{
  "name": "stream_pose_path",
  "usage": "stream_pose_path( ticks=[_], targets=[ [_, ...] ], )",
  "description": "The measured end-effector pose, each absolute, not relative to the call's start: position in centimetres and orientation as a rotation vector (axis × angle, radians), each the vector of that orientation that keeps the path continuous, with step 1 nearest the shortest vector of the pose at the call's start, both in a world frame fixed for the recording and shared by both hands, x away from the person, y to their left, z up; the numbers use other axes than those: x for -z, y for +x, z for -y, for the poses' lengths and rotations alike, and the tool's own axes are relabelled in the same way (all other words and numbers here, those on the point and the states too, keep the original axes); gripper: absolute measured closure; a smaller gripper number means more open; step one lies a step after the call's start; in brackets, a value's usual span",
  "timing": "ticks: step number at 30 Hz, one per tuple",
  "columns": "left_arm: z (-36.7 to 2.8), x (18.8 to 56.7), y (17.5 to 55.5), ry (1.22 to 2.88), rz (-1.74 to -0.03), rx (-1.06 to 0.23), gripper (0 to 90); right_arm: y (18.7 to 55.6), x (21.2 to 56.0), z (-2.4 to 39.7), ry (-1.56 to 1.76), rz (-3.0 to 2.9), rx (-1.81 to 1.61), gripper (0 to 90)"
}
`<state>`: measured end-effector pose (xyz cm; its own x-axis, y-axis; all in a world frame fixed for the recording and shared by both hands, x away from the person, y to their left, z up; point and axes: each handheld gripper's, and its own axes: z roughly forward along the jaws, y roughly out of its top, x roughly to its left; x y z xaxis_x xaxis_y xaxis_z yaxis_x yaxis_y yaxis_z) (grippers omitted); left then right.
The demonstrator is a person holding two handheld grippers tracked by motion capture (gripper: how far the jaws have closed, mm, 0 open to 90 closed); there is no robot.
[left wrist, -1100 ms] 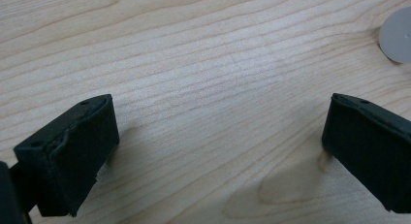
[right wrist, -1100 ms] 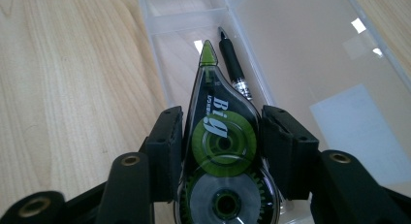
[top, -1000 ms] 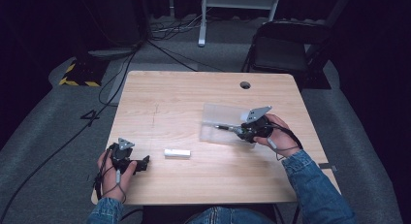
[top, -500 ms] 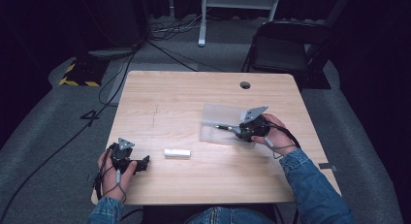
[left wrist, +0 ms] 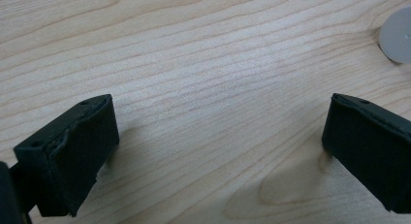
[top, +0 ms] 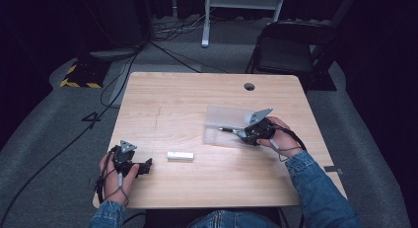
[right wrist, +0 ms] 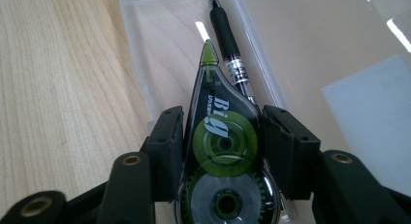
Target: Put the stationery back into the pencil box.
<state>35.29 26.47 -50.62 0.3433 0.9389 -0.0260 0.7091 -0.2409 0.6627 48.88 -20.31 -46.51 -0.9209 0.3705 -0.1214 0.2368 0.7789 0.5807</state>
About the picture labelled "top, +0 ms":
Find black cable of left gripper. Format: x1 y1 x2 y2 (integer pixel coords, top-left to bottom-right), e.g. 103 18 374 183
95 147 118 202

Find white eraser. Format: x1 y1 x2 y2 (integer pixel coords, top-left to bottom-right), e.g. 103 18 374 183
166 150 195 163

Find bundle of floor cables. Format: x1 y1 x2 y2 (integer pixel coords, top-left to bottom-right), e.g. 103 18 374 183
152 14 213 42

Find dark tape strip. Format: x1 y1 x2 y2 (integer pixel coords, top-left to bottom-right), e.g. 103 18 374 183
323 166 344 176

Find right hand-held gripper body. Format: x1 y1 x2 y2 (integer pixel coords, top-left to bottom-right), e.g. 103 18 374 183
244 107 277 147

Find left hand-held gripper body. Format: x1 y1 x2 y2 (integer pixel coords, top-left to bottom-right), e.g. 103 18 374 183
111 139 144 177

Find clear plastic pencil case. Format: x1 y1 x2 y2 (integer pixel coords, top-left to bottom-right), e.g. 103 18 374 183
202 105 264 149

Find person's legs in jeans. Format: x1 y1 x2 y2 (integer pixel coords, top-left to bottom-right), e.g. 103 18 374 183
189 209 280 228

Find long black floor cable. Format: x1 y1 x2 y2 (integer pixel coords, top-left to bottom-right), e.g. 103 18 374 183
0 51 141 227

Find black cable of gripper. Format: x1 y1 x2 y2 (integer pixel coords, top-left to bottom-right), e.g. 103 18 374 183
95 147 118 202
268 123 309 152

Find thin grey cord with toggle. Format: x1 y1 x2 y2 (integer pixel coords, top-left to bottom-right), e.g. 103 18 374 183
269 138 304 163
102 171 130 207

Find white metal desk frame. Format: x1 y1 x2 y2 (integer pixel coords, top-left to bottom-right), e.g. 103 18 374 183
200 0 287 49

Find black yellow striped stand base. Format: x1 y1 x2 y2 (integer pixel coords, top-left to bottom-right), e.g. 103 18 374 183
59 58 111 90

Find person's left hand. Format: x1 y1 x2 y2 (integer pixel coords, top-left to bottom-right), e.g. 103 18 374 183
99 151 141 206

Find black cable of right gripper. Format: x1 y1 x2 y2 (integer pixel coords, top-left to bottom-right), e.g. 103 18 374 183
268 123 309 152

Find person's right hand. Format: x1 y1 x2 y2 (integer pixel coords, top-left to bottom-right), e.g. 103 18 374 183
255 115 305 159

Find black equipment stand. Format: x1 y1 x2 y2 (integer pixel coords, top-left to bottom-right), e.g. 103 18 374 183
76 0 156 62

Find black folding chair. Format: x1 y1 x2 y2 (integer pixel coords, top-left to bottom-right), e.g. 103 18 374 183
244 20 340 92

